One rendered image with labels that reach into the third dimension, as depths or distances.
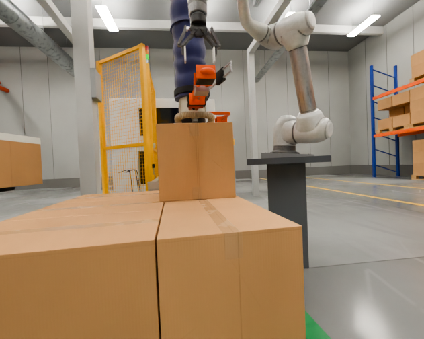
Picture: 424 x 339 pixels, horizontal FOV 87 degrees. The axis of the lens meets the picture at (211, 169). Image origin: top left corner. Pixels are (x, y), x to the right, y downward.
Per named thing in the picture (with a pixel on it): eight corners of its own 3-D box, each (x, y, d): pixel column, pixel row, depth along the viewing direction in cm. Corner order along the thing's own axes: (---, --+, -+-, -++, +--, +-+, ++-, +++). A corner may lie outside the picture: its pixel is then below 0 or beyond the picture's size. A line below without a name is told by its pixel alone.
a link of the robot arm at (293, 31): (306, 138, 162) (338, 137, 144) (293, 147, 153) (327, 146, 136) (284, 20, 137) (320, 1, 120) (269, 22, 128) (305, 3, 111)
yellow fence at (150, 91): (156, 206, 410) (150, 91, 406) (162, 206, 412) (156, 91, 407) (150, 222, 295) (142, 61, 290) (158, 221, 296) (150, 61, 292)
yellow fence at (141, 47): (101, 225, 288) (92, 60, 284) (107, 223, 297) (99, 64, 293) (151, 233, 247) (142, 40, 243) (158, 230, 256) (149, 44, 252)
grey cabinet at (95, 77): (97, 102, 250) (96, 75, 249) (103, 102, 251) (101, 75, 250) (91, 97, 230) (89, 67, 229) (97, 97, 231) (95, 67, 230)
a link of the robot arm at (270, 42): (255, 25, 139) (273, 15, 128) (273, 38, 150) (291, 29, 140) (253, 47, 139) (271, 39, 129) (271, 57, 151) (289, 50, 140)
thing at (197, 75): (194, 85, 91) (193, 73, 91) (212, 86, 93) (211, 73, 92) (196, 77, 83) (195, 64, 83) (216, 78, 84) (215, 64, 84)
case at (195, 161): (168, 189, 174) (166, 138, 174) (219, 186, 179) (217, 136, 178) (159, 202, 115) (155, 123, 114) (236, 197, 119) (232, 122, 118)
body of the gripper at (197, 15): (205, 22, 110) (206, 41, 110) (188, 21, 108) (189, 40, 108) (207, 11, 102) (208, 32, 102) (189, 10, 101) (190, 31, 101)
